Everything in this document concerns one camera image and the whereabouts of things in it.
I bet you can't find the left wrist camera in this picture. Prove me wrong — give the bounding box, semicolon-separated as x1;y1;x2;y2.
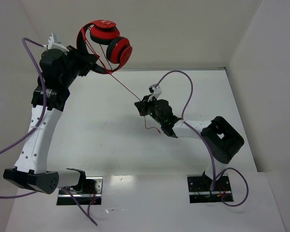
43;33;68;53

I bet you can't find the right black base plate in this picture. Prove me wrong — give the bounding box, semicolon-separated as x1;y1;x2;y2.
187;174;233;203

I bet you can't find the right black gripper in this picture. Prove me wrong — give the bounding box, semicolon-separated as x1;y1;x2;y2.
135;94;164;125

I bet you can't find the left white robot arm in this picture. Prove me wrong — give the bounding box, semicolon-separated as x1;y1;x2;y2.
3;46;97;194

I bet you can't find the red headphone cable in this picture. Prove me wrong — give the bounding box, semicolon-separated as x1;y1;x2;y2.
84;26;161;134

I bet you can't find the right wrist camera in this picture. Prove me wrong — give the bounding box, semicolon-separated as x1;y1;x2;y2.
147;84;162;102

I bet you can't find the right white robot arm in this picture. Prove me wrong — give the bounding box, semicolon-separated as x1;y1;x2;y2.
134;96;244;190

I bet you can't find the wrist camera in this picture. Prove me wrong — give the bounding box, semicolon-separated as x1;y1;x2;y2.
43;33;68;53
147;84;162;102

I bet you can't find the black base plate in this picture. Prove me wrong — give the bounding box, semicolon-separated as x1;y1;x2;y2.
56;176;103;206
187;174;233;203

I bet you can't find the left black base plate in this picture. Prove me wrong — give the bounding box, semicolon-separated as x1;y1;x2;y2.
56;176;103;206

